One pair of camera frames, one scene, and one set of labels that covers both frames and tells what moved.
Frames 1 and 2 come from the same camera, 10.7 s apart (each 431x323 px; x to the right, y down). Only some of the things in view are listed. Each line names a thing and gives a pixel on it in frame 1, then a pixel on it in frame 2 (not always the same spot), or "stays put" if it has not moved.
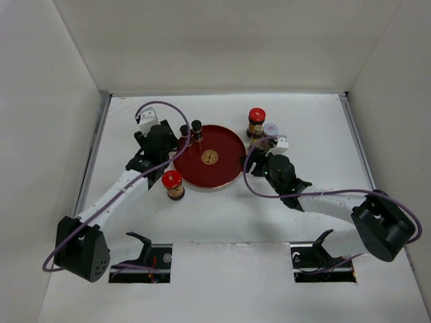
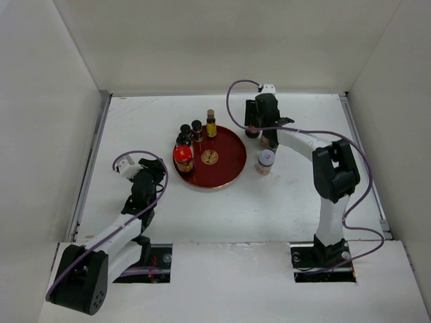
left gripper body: (173, 145) → (157, 178)
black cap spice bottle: (196, 128) stays put
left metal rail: (93, 153) stays put
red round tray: (215, 162) stays put
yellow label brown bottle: (256, 136) → (211, 124)
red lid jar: (172, 181) → (183, 155)
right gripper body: (262, 169) → (257, 119)
